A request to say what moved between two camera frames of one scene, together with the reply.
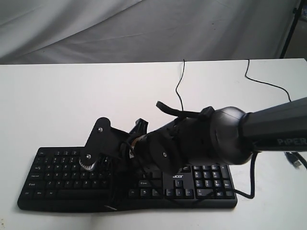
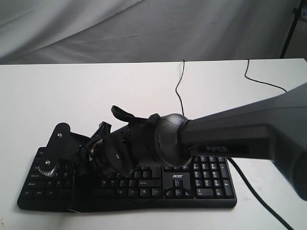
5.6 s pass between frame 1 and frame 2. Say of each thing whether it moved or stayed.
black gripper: moved
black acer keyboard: stayed
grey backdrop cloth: stayed
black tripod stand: stayed
